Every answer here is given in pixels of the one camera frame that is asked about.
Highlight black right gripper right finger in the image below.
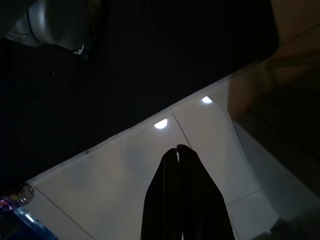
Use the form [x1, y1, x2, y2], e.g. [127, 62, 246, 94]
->
[176, 143, 236, 240]

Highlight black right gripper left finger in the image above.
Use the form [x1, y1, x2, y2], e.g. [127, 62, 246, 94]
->
[140, 147, 182, 240]

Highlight black floor mat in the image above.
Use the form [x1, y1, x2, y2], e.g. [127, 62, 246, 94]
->
[0, 0, 281, 191]

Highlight round shiny metal disc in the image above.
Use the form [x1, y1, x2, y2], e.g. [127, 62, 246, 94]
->
[19, 183, 35, 205]

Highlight silver right robot leg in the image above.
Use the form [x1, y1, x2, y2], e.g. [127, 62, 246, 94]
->
[4, 0, 88, 55]

